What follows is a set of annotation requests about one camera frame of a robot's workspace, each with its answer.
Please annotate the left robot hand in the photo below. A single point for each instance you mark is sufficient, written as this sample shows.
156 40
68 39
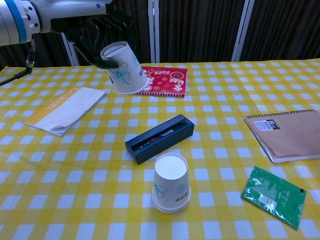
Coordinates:
87 32

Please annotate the paper cup with line mark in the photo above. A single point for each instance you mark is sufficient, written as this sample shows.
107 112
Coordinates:
125 70

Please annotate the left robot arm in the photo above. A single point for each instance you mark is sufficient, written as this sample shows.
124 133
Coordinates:
22 17

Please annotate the dark ribbed partition panel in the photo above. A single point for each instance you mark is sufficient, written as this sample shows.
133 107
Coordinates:
287 27
47 52
142 37
197 30

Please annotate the yellow white Lexicon booklet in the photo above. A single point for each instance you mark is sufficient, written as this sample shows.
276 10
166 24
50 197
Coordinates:
65 110

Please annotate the red 2025 spiral calendar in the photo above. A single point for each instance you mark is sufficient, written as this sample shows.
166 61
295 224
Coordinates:
167 80

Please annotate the dark blue long box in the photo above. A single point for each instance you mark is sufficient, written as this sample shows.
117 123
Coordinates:
160 138

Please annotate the yellow checkered tablecloth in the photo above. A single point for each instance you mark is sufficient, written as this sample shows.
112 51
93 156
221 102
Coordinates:
87 175

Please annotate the brown kraft spiral notebook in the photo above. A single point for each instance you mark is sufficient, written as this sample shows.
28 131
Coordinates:
290 135

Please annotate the green foil sachet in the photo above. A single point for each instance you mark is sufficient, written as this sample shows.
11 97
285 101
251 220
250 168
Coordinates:
272 196

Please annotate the white partition frame post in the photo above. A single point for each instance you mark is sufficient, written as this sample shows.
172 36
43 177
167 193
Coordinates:
242 30
68 52
153 32

